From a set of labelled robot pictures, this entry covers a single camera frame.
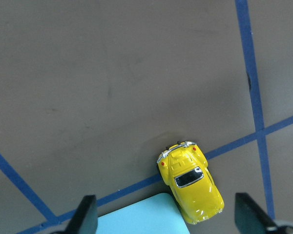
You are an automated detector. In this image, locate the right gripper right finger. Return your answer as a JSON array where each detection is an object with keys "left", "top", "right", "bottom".
[{"left": 234, "top": 193, "right": 293, "bottom": 234}]

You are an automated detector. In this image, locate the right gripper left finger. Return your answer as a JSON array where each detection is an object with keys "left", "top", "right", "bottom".
[{"left": 63, "top": 195, "right": 98, "bottom": 234}]

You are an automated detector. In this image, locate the yellow beetle toy car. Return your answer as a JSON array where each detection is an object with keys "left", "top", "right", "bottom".
[{"left": 157, "top": 141, "right": 224, "bottom": 225}]

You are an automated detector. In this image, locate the teal plastic bin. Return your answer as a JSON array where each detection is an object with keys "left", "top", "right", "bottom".
[{"left": 96, "top": 193, "right": 189, "bottom": 234}]

